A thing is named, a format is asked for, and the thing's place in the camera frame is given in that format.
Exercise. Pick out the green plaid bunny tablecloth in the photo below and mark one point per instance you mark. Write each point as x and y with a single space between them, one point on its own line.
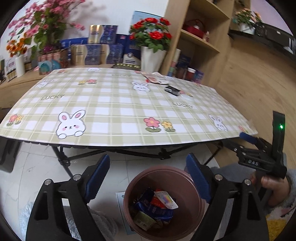
104 107

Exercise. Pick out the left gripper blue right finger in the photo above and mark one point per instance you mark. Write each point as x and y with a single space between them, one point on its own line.
197 173

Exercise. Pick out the black cigarette pack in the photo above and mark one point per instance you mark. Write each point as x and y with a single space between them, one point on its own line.
172 90

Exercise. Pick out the brown glass cup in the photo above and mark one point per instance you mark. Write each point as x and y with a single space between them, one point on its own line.
180 72

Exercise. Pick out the brown trash bin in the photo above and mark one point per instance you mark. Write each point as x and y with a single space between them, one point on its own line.
162 203

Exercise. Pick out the pink blossom plant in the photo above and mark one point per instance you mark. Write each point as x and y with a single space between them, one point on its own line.
42 26

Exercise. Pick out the blue gold gift box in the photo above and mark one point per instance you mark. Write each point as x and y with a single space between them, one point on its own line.
111 53
102 34
88 54

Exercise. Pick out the dark drink cup white lid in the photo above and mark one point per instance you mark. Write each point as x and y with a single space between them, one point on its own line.
190 74

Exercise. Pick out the wooden shelf unit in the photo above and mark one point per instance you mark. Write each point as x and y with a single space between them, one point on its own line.
210 53

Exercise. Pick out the white flower pot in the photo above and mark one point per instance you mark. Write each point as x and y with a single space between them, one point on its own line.
150 61

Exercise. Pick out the red rose bouquet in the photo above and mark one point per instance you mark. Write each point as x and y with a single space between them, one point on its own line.
151 33

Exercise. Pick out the person's right hand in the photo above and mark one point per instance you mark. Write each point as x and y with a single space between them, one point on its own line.
280 189

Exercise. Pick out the small blue purple box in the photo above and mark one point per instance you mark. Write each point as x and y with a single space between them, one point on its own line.
198 76

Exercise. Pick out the folding table black frame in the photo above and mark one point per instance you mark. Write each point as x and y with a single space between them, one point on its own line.
39 162

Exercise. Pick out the stack of pastel cups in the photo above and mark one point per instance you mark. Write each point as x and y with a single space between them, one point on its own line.
174 62

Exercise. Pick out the white brown bear package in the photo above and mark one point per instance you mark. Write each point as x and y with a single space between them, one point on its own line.
155 78

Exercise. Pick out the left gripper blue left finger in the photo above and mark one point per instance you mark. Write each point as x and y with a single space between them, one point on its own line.
94 176

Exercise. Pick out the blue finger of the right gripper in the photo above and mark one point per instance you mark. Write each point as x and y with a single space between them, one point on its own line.
248 138

